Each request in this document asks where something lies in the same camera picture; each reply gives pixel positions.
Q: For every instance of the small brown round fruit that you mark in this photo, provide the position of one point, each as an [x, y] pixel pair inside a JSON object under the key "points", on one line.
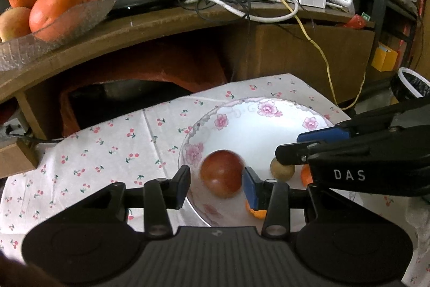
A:
{"points": [[281, 170]]}

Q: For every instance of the yellow box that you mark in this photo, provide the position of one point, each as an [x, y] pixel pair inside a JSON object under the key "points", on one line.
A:
{"points": [[383, 58]]}

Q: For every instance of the pink floral white bowl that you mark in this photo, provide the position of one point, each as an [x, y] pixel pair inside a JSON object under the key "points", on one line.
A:
{"points": [[268, 135]]}

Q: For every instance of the brown cardboard box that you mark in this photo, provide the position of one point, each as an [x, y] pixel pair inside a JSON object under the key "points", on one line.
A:
{"points": [[295, 61]]}

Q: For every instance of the red apple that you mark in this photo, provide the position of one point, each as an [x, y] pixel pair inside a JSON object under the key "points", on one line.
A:
{"points": [[221, 176]]}

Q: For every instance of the curved wooden desk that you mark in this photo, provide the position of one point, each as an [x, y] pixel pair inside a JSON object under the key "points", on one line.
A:
{"points": [[168, 25]]}

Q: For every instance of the red-brown tub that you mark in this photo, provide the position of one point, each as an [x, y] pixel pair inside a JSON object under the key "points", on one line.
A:
{"points": [[161, 61]]}

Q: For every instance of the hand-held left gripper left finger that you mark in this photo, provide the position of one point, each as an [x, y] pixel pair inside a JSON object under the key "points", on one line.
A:
{"points": [[183, 186]]}

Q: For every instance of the small orange tangerine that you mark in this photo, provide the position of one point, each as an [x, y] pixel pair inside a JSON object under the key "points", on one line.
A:
{"points": [[256, 213], [305, 177]]}

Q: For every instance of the white wall socket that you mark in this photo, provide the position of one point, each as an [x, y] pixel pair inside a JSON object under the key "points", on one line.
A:
{"points": [[11, 128]]}

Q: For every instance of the red plastic packet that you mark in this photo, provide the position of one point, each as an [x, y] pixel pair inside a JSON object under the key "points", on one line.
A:
{"points": [[355, 21]]}

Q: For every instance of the clear glass fruit dish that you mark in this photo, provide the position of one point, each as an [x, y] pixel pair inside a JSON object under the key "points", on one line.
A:
{"points": [[75, 25]]}

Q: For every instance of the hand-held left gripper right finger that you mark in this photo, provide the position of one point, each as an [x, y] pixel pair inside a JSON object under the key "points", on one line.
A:
{"points": [[252, 188]]}

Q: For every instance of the cherry print white tablecloth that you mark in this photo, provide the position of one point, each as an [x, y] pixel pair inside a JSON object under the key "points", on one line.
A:
{"points": [[117, 145]]}

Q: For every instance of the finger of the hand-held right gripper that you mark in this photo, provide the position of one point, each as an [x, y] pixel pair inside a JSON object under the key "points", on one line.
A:
{"points": [[291, 154], [320, 135]]}

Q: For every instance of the yellow-red apple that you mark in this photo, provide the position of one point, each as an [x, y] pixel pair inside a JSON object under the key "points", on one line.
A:
{"points": [[14, 25]]}

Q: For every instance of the bin with black bag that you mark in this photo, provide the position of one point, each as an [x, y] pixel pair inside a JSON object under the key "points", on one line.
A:
{"points": [[411, 83]]}

